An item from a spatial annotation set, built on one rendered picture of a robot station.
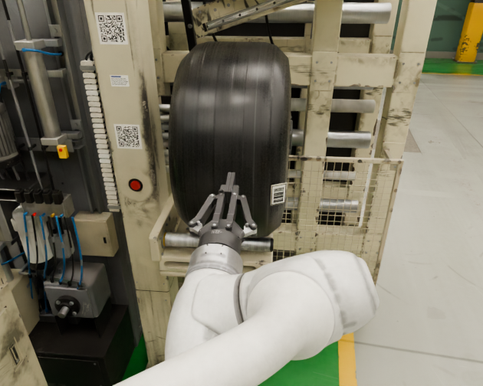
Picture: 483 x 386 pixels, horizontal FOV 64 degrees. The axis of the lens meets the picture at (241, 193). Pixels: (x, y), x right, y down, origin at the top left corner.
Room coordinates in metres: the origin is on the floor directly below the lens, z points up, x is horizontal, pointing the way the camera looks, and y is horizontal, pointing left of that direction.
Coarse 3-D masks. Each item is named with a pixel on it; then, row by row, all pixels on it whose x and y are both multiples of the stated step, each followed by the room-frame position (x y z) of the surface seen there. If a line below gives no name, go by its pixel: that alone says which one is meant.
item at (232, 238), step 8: (208, 224) 0.58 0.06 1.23; (224, 224) 0.58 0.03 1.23; (232, 224) 0.58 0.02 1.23; (200, 232) 0.57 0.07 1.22; (208, 232) 0.54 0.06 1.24; (216, 232) 0.53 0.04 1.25; (224, 232) 0.53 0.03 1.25; (232, 232) 0.56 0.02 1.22; (240, 232) 0.56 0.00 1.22; (200, 240) 0.53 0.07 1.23; (208, 240) 0.52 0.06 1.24; (216, 240) 0.51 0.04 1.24; (224, 240) 0.51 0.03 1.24; (232, 240) 0.52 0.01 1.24; (240, 240) 0.54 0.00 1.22; (232, 248) 0.51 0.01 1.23; (240, 248) 0.53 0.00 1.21
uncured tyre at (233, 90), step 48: (192, 48) 1.09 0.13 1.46; (240, 48) 1.05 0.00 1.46; (192, 96) 0.91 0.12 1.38; (240, 96) 0.90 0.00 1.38; (288, 96) 0.94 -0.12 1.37; (192, 144) 0.85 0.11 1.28; (240, 144) 0.84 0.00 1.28; (288, 144) 0.90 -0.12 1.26; (192, 192) 0.83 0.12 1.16; (240, 192) 0.82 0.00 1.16
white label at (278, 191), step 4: (280, 184) 0.83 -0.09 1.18; (284, 184) 0.83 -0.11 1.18; (272, 188) 0.82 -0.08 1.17; (276, 188) 0.82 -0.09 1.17; (280, 188) 0.83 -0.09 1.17; (284, 188) 0.83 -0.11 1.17; (272, 192) 0.82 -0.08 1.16; (276, 192) 0.83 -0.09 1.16; (280, 192) 0.83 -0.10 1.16; (284, 192) 0.83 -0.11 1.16; (272, 196) 0.82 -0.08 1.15; (276, 196) 0.83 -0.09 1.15; (280, 196) 0.83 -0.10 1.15; (284, 196) 0.83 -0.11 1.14; (272, 200) 0.82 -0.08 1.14; (276, 200) 0.83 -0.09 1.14; (280, 200) 0.83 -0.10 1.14; (284, 200) 0.84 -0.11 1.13; (272, 204) 0.83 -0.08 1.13
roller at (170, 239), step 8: (168, 232) 1.00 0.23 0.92; (168, 240) 0.97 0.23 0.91; (176, 240) 0.97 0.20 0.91; (184, 240) 0.97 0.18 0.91; (192, 240) 0.96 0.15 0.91; (248, 240) 0.96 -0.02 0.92; (256, 240) 0.95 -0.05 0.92; (264, 240) 0.95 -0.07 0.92; (272, 240) 0.95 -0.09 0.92; (248, 248) 0.94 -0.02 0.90; (256, 248) 0.94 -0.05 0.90; (264, 248) 0.94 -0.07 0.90; (272, 248) 0.94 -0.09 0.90
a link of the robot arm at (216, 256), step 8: (200, 248) 0.50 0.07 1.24; (208, 248) 0.49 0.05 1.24; (216, 248) 0.49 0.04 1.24; (224, 248) 0.49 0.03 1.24; (192, 256) 0.49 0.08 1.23; (200, 256) 0.48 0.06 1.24; (208, 256) 0.47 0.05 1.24; (216, 256) 0.47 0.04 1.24; (224, 256) 0.48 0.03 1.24; (232, 256) 0.48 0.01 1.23; (192, 264) 0.47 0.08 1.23; (200, 264) 0.46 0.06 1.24; (208, 264) 0.45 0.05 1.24; (216, 264) 0.45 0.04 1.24; (224, 264) 0.46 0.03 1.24; (232, 264) 0.47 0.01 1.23; (240, 264) 0.48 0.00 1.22; (232, 272) 0.45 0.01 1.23; (240, 272) 0.47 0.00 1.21
